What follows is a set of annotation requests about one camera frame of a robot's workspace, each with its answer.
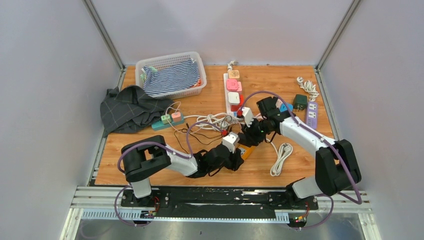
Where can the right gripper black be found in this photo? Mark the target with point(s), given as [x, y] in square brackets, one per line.
[251, 139]

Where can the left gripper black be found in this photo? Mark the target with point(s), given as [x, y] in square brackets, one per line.
[235, 160]

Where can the orange power strip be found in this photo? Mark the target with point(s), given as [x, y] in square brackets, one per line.
[245, 151]

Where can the dark green plug adapter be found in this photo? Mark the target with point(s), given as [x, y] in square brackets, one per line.
[300, 102]

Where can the purple power strip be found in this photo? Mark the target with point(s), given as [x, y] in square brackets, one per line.
[311, 115]

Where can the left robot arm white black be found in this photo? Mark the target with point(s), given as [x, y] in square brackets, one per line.
[142, 159]

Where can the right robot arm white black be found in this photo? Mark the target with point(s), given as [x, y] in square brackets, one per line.
[336, 167]

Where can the red plug adapter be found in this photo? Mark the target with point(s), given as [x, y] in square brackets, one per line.
[236, 107]

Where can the blue plug adapter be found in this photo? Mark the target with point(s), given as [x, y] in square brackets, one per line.
[284, 107]

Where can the white plug adapter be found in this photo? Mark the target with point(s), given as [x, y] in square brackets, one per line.
[233, 98]

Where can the pink plug adapter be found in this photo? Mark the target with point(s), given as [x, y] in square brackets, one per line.
[233, 85]

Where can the beige round-pattern plug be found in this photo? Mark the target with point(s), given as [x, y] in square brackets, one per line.
[233, 74]

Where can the salmon plug adapter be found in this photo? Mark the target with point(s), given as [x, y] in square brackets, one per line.
[177, 116]

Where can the long white power strip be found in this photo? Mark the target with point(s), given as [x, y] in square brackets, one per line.
[227, 105]

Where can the teal power strip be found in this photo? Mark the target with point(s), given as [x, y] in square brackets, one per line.
[159, 125]

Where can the white plastic basket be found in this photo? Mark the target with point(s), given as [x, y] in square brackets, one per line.
[171, 60]

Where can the blue white striped cloth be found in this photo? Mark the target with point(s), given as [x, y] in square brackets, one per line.
[181, 76]

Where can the dark grey plaid cloth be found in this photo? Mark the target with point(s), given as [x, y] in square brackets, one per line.
[130, 110]

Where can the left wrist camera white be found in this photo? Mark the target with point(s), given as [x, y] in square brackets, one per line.
[230, 141]

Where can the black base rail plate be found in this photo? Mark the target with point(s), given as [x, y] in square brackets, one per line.
[211, 203]

